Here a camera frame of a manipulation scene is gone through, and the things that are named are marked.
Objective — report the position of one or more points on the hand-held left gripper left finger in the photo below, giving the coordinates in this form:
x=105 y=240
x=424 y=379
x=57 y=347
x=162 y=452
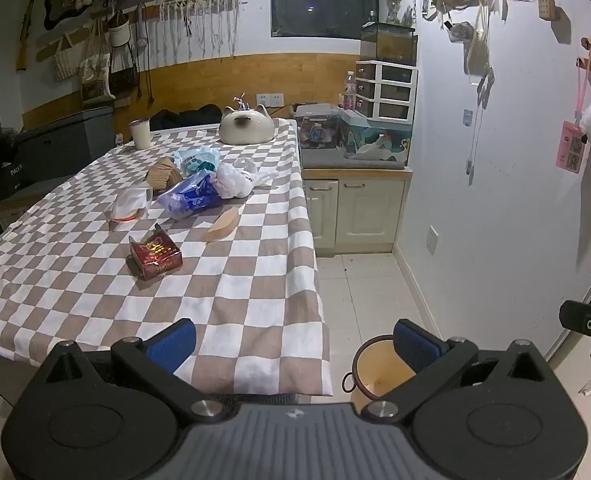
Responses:
x=173 y=344

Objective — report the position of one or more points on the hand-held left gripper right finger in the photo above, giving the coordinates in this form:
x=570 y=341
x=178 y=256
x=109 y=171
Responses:
x=418 y=344

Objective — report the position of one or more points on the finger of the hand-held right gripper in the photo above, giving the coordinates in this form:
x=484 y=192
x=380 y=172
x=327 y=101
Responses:
x=578 y=316

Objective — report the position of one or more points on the brown rimmed beige trash bin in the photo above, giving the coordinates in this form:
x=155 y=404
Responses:
x=381 y=371

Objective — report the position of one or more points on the shiny red carton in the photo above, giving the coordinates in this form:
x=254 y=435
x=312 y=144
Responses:
x=158 y=257

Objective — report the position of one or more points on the clear bag with orange strip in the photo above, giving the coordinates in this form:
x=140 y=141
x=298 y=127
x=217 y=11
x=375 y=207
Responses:
x=128 y=205

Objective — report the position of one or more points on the blue floral plastic bag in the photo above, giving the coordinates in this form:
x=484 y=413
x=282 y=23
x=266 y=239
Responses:
x=190 y=196

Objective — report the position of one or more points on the brown paper bag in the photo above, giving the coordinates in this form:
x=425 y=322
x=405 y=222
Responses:
x=163 y=174

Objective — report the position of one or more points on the white plastic bag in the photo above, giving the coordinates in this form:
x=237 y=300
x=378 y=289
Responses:
x=235 y=180

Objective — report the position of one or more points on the teal white plastic packet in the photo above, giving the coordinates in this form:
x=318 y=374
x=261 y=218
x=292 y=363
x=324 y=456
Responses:
x=195 y=160

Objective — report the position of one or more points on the brown patterned shoulder bag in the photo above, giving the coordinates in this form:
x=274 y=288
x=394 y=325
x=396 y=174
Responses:
x=124 y=75

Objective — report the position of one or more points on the brown white checkered tablecloth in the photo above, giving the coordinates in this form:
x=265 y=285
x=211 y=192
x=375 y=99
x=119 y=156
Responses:
x=255 y=280

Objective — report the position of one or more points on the beige wooden piece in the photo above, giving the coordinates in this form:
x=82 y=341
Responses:
x=223 y=224

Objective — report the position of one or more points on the cream floor cabinet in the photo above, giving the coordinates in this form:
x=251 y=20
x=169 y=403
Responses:
x=365 y=210

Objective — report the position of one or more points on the white cup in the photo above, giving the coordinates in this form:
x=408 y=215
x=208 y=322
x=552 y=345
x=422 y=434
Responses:
x=139 y=135

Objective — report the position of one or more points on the teal printed box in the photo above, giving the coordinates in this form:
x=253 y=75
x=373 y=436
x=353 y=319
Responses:
x=375 y=125

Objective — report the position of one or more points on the black bag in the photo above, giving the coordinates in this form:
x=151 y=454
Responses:
x=185 y=117

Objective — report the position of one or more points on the grey storage box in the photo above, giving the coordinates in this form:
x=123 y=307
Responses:
x=65 y=142

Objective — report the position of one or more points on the cream cat-shaped ceramic jar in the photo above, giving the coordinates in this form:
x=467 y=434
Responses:
x=245 y=125

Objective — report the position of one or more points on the black cardboard box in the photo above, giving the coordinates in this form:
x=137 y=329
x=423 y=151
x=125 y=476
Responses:
x=7 y=180

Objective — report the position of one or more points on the clear plastic storage box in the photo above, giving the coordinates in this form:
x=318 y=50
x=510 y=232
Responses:
x=320 y=127

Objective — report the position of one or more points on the small purple ornament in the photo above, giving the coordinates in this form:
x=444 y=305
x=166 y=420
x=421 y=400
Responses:
x=242 y=102

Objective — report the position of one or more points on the white plastic drawer unit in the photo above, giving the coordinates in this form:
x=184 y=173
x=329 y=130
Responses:
x=385 y=91

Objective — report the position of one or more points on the pink bottle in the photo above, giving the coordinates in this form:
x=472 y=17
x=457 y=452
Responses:
x=349 y=92

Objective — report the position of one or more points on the printed canvas tote bag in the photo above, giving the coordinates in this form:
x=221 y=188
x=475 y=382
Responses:
x=96 y=75

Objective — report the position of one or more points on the glass fish tank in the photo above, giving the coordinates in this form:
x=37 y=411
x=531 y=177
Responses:
x=389 y=45

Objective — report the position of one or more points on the white mesh tote bag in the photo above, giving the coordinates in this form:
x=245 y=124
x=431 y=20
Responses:
x=70 y=60

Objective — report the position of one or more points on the white bucket bag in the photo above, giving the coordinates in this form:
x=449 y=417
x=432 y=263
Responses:
x=120 y=32

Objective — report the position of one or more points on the white macrame net hanging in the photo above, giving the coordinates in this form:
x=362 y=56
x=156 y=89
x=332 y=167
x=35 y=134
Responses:
x=205 y=15

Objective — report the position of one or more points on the vase with dried flowers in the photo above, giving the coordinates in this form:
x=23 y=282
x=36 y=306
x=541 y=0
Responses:
x=393 y=2

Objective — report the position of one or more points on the wooden toy gun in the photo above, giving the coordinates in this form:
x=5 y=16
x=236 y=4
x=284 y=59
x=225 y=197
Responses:
x=25 y=35

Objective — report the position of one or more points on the white wall switch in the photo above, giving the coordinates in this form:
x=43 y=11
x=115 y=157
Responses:
x=433 y=240

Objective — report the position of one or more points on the white double wall socket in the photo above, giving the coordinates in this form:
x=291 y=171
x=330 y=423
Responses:
x=269 y=99

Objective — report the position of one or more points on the wooden wall block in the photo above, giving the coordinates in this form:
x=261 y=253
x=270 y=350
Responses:
x=548 y=9

